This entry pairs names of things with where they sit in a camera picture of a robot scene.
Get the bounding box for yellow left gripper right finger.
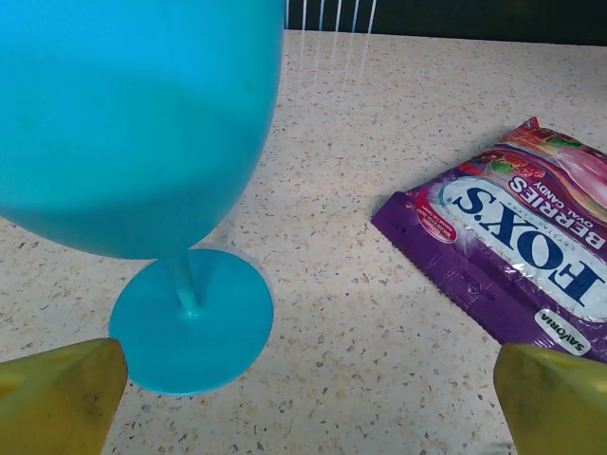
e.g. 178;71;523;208
492;342;607;455

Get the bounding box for purple Fox's candy bag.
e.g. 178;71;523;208
371;116;607;365

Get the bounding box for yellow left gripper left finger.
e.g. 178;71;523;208
0;337;129;455

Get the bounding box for blue plastic wine glass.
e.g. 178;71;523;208
0;0;289;397

